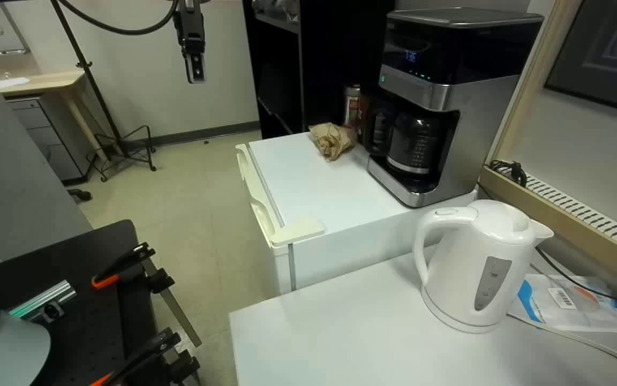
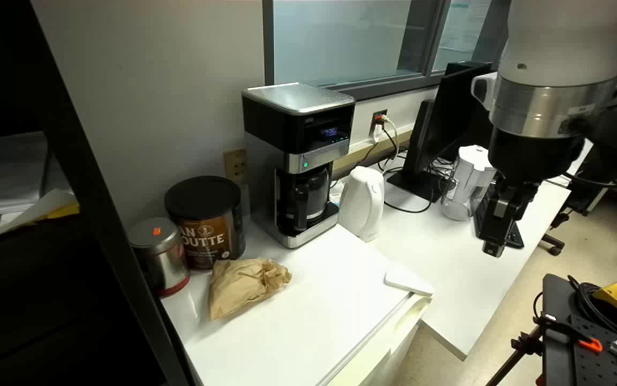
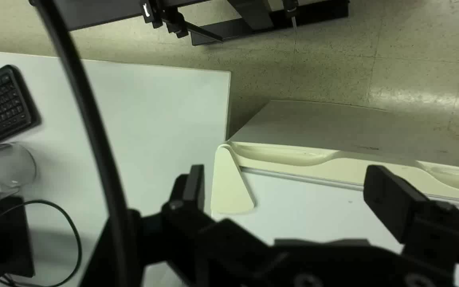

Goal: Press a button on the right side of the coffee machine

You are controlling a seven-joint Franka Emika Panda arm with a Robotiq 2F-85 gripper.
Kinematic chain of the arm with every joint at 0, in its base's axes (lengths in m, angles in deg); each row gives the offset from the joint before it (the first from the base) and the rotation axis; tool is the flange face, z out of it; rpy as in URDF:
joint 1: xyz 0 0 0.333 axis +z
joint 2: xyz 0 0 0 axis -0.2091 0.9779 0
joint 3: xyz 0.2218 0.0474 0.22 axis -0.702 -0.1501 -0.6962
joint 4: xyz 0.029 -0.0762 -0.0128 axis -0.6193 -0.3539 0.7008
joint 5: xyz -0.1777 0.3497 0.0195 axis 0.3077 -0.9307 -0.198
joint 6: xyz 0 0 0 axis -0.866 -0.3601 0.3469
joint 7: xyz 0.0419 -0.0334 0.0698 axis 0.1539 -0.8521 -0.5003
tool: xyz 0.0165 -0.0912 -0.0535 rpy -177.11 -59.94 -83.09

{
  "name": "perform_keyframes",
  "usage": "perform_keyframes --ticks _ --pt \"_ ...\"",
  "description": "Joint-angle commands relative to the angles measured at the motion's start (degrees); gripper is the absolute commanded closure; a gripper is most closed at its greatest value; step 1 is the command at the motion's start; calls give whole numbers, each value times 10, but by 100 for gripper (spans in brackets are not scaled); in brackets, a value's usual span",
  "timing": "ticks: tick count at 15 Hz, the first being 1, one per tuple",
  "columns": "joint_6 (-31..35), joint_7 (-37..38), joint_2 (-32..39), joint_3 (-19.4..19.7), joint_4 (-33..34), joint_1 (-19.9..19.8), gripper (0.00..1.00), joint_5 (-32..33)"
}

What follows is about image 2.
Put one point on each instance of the white water filter pitcher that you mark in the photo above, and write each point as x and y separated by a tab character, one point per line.
466	186

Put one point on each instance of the grey window frame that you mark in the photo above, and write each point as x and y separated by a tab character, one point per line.
422	43

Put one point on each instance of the stack of papers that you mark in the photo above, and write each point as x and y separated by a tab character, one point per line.
10	186

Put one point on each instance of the white wall outlet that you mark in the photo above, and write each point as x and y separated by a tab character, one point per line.
380	121

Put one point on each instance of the brown coffee canister black lid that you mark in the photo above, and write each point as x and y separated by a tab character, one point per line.
205	225

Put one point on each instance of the black computer monitor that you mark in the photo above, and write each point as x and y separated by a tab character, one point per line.
451	115

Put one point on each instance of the small metal tin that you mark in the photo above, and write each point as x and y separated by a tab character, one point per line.
159	257

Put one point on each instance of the black shelf post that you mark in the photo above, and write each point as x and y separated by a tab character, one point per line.
102	216

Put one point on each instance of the brown paper bag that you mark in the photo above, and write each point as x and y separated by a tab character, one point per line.
241	286

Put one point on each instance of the glass coffee carafe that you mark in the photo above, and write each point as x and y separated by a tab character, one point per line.
310	196

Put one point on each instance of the black tripod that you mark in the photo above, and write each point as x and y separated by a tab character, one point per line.
520	350

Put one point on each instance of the white electric kettle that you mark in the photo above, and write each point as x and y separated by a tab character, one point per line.
363	204

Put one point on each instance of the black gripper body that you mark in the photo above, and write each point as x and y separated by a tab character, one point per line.
498	210

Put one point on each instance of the beige wall raceway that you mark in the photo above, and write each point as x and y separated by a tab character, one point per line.
364	150

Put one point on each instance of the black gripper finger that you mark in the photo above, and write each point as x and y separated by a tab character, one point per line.
514	236
493	248

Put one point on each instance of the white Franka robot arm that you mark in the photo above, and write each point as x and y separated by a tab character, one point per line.
567	43

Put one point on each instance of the beige wall outlet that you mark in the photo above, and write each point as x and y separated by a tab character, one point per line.
235	163

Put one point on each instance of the black perforated board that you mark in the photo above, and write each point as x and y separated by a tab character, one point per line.
561	356

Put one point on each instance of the black silver coffee machine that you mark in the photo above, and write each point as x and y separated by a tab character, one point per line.
294	121

